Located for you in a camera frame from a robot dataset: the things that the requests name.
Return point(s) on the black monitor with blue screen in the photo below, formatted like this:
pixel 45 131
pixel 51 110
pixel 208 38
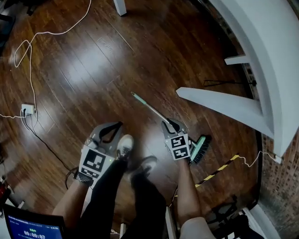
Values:
pixel 32 226

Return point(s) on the person's white shoe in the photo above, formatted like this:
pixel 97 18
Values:
pixel 125 143
pixel 148 163

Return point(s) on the person's right leg black trousers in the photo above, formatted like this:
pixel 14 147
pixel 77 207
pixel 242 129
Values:
pixel 147 205

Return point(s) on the person's left white shoe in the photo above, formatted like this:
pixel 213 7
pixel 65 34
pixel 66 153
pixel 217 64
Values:
pixel 125 143

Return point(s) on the yellow black striped tape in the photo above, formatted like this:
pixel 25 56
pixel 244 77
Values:
pixel 222 168

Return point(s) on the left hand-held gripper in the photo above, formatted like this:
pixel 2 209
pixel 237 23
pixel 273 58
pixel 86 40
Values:
pixel 93 161

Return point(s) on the white power strip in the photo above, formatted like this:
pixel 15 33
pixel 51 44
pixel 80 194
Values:
pixel 28 109

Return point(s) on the person's left leg black trousers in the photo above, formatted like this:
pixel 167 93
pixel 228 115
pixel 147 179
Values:
pixel 105 198

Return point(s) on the white table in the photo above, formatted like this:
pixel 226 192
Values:
pixel 268 46

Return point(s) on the person's right white shoe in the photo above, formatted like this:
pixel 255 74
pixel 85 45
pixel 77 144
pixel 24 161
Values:
pixel 148 163

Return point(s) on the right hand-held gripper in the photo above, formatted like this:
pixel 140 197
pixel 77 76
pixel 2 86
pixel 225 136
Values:
pixel 178 147

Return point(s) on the person's leg black trousers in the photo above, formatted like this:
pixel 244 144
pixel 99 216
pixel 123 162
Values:
pixel 105 198
pixel 147 205

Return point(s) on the person's white sleeve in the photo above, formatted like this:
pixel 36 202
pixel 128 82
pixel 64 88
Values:
pixel 198 229

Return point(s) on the white table leg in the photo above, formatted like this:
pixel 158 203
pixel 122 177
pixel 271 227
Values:
pixel 120 7

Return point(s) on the black office chair base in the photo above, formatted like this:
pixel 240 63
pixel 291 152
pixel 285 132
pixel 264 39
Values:
pixel 224 214

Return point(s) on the person's left forearm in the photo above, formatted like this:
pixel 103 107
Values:
pixel 70 203

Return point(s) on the person's right forearm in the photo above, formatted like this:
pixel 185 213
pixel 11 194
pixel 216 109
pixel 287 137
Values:
pixel 187 191

